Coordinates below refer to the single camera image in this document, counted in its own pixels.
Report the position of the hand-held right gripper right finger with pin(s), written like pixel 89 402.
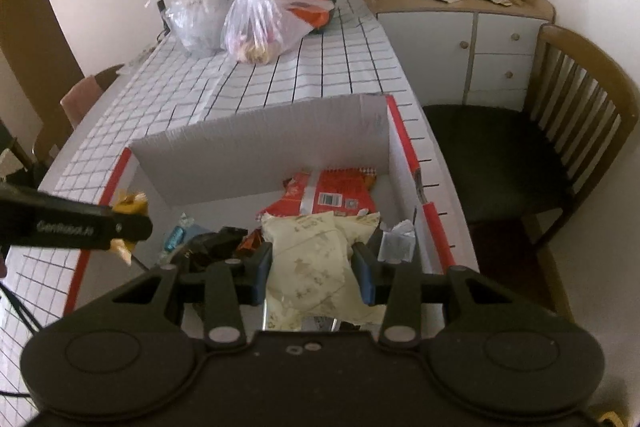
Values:
pixel 367 282

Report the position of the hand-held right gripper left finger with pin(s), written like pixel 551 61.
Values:
pixel 260 279

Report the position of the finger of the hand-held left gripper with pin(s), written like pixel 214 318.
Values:
pixel 65 224

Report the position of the silver foil packet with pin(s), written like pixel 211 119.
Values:
pixel 397 244

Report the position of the cream snack packet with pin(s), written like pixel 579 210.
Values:
pixel 310 267

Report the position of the black snack packet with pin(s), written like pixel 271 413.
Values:
pixel 215 244

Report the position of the yellow snack packet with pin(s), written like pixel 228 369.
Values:
pixel 130 203

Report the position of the small blue candy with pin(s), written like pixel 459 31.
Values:
pixel 176 239

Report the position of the red snack packet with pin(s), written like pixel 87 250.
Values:
pixel 330 192

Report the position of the white cardboard box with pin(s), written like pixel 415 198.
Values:
pixel 250 147

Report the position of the wooden chair with dark seat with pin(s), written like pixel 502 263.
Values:
pixel 490 162

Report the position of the checked white tablecloth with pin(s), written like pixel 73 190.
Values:
pixel 275 72

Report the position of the white cabinet with wooden top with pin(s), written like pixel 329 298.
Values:
pixel 435 47

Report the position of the large clear plastic bag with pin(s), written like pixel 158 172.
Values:
pixel 195 17

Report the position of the pink tinted plastic bag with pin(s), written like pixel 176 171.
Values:
pixel 260 27

